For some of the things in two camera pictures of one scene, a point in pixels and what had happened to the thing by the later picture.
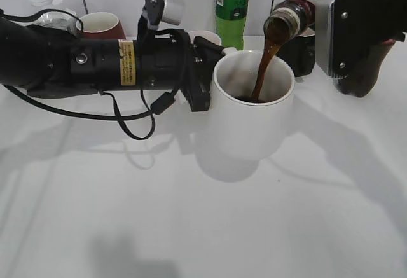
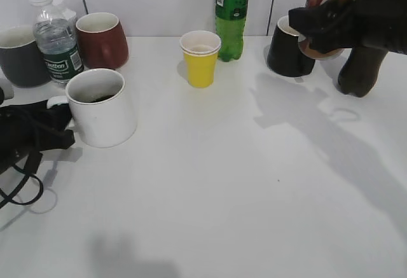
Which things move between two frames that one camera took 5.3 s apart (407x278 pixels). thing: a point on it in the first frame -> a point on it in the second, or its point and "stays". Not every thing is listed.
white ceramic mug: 242,129 -> 102,114
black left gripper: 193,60 -> 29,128
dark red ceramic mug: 100,25 stays
